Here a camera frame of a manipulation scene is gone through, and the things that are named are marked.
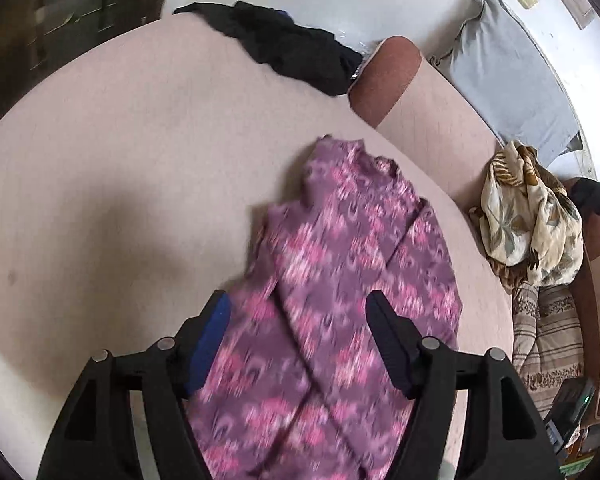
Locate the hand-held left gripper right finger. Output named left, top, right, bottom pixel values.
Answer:
left=365, top=290, right=564, bottom=480

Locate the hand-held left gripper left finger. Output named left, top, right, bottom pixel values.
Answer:
left=36, top=290, right=232, bottom=480

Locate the purple pink floral garment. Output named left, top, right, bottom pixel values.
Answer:
left=182, top=135, right=464, bottom=480

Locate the black clothes pile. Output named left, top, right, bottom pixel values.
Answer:
left=172, top=1, right=365, bottom=97

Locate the beige leaf-print scarf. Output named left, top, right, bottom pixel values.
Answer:
left=469, top=140, right=586, bottom=293

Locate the pink quilted bed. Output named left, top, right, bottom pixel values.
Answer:
left=0, top=10, right=518, bottom=480

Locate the small black cloth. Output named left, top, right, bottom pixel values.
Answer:
left=570, top=177, right=600, bottom=232

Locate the pink and brown bolster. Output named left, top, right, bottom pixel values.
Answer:
left=347, top=35, right=511, bottom=206

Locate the grey pillow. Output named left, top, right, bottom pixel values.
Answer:
left=429, top=0, right=584, bottom=162

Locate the dark wooden cabinet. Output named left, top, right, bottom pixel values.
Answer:
left=0, top=0, right=179, bottom=147

